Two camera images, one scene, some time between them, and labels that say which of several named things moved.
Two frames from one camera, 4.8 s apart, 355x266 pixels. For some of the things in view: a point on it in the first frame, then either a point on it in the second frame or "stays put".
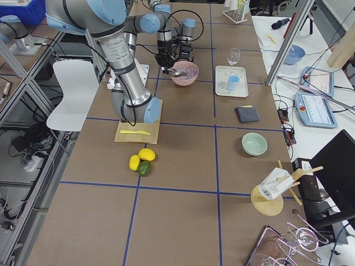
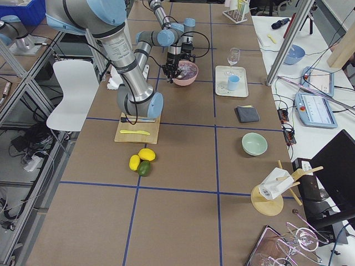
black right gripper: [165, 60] → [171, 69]
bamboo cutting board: [132, 137] stays put
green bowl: [254, 144] stays put
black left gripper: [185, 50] stays put
